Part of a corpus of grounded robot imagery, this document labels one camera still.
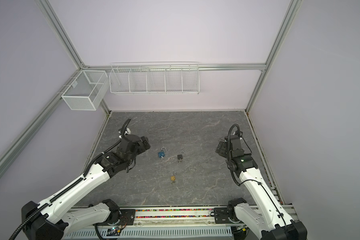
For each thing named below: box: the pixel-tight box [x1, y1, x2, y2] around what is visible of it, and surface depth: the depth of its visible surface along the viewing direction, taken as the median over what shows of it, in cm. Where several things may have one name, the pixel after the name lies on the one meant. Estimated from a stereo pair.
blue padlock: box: [158, 146, 167, 158], surface depth 98 cm
